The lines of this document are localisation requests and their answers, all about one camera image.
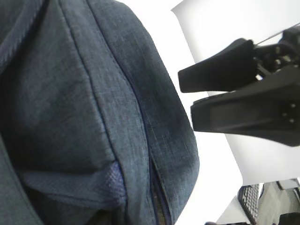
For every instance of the dark blue fabric lunch bag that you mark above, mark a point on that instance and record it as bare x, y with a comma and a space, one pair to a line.
92, 130

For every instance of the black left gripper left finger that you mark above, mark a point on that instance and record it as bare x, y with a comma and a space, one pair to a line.
230, 69

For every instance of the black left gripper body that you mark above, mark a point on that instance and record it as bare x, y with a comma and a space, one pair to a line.
278, 52

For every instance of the black keyboard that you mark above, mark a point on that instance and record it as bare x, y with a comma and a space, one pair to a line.
248, 197

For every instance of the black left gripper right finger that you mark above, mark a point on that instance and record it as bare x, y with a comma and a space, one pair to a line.
268, 109

